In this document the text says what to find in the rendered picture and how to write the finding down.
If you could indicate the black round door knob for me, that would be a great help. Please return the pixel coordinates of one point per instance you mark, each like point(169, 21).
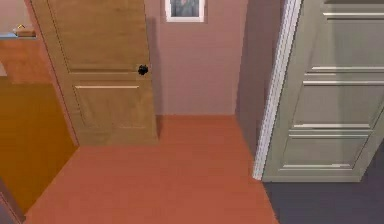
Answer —
point(143, 69)

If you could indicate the small tan box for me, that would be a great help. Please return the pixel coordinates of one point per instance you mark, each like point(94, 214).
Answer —
point(24, 32)

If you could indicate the grey panelled room door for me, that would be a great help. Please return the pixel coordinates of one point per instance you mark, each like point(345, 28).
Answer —
point(333, 100)

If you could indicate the brown wooden room door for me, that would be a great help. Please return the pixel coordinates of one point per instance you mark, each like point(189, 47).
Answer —
point(100, 60)

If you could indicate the white framed wall picture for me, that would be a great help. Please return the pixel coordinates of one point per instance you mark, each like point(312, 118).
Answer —
point(185, 9)

